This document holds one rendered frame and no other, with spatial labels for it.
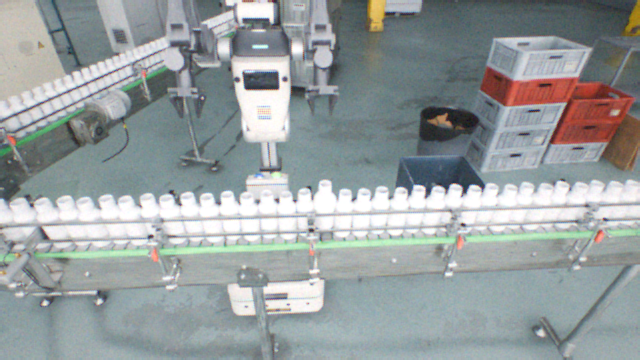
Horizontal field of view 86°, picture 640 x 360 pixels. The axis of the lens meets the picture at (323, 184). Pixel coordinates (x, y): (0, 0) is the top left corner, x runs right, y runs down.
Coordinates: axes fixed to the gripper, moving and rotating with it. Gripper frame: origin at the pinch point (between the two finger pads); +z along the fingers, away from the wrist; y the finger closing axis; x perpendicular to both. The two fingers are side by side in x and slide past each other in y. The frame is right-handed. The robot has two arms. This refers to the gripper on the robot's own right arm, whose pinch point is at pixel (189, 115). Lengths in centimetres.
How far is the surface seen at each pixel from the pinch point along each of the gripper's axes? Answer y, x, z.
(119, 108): -77, 66, 3
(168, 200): 2.0, -21.6, 23.1
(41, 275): -34, -34, 44
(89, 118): -84, 52, 7
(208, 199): 13.5, -19.1, 23.1
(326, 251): 49, -12, 42
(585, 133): 262, 239, 35
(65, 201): -27.3, -27.3, 22.8
